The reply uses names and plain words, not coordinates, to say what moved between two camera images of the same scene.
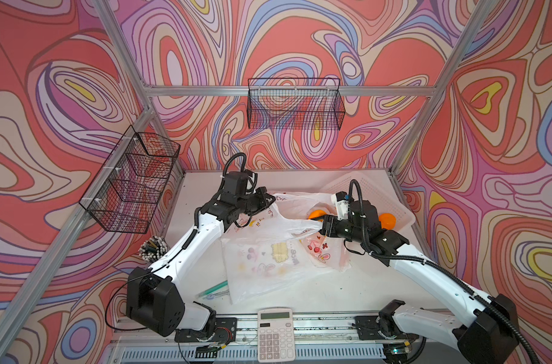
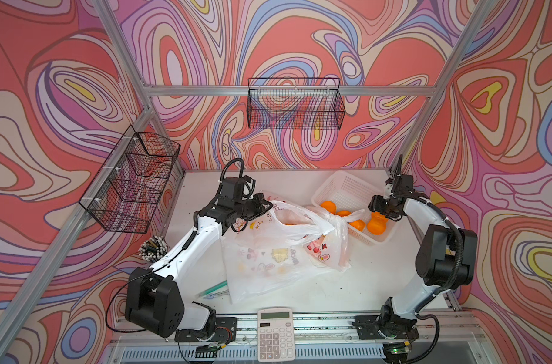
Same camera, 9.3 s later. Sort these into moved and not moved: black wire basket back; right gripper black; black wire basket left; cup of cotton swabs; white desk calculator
Moved: right gripper black
Not moved: white desk calculator; cup of cotton swabs; black wire basket left; black wire basket back
